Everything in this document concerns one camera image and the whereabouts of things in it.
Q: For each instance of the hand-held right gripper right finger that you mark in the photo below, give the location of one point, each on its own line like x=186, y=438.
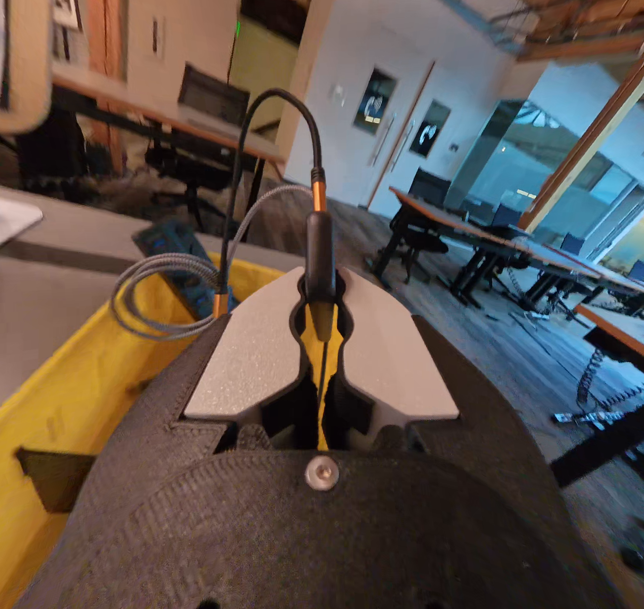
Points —
x=397, y=362

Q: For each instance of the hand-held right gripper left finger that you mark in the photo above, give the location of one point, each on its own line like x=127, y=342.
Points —
x=251, y=362

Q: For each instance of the slim black USB hub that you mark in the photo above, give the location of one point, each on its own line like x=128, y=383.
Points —
x=319, y=257

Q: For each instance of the black multi-port USB hub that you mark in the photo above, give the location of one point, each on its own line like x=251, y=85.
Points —
x=166, y=239

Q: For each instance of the yellow plastic bin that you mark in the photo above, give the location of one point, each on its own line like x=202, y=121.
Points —
x=75, y=393

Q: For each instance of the white phone booth door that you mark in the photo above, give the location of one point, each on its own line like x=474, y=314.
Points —
x=397, y=176
x=375, y=101

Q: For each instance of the wooden-edged office desk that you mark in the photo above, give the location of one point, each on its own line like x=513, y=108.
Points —
x=226, y=134

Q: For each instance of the dark laptop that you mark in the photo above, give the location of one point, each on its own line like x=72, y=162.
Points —
x=211, y=98

